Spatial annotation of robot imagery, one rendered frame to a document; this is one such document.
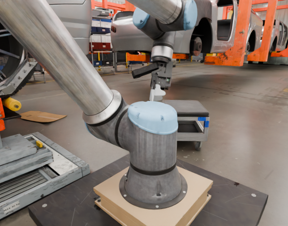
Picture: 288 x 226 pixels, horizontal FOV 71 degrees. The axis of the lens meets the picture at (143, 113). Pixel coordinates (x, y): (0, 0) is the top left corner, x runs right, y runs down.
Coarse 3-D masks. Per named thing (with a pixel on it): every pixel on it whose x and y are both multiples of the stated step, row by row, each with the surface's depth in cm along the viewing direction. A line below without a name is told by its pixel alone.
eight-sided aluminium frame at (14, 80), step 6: (24, 48) 111; (24, 60) 112; (24, 66) 107; (30, 66) 109; (18, 72) 106; (24, 72) 109; (12, 78) 105; (18, 78) 110; (6, 84) 105; (12, 84) 108; (18, 84) 107; (0, 90) 104; (6, 90) 103; (12, 90) 105
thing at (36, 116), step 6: (24, 114) 252; (30, 114) 255; (36, 114) 256; (42, 114) 256; (48, 114) 257; (54, 114) 257; (30, 120) 235; (36, 120) 235; (42, 120) 235; (48, 120) 235; (54, 120) 234
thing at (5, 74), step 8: (0, 32) 105; (8, 32) 122; (16, 40) 117; (16, 48) 119; (16, 56) 112; (24, 56) 114; (8, 64) 124; (16, 64) 115; (0, 72) 108; (8, 72) 116; (0, 80) 111
